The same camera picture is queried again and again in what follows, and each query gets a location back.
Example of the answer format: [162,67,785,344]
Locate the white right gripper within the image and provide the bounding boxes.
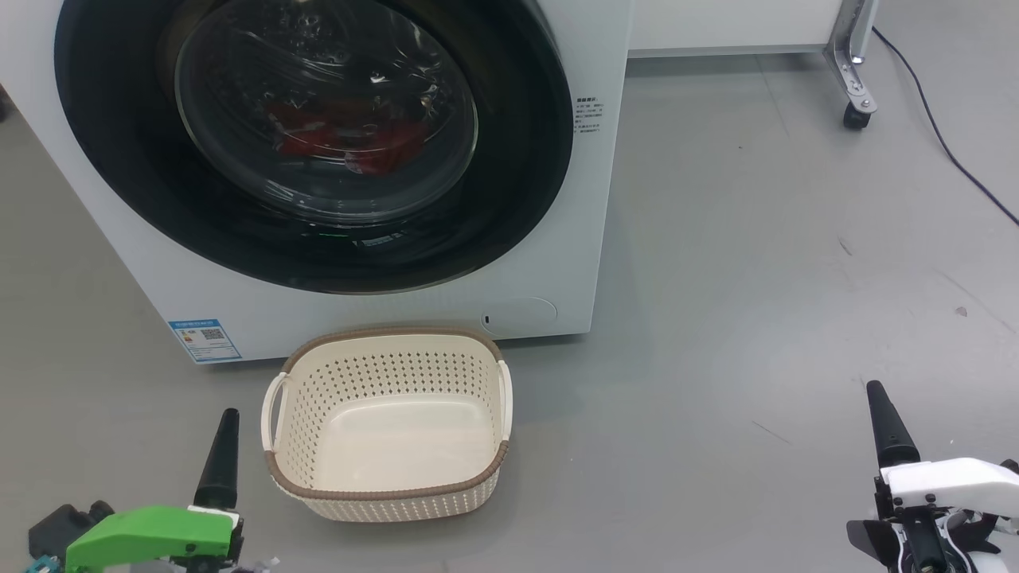
[845,380,1019,573]

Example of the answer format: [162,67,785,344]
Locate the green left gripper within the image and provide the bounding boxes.
[65,408,245,573]

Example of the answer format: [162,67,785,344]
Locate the round black glass washer door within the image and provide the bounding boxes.
[54,0,574,295]

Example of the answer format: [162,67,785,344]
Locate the red garment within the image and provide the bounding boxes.
[263,99,431,176]

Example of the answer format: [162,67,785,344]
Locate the cream perforated laundry basket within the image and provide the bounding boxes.
[260,326,514,524]

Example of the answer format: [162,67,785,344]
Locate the white front-load washing machine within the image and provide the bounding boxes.
[0,0,634,365]

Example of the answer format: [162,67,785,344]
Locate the blue energy label sticker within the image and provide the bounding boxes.
[168,319,243,364]

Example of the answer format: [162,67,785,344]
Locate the round filter cover flap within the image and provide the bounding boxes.
[480,297,558,335]

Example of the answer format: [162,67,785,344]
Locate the white partition panel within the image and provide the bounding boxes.
[629,0,845,58]

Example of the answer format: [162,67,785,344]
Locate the black floor cable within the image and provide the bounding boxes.
[872,26,1019,226]

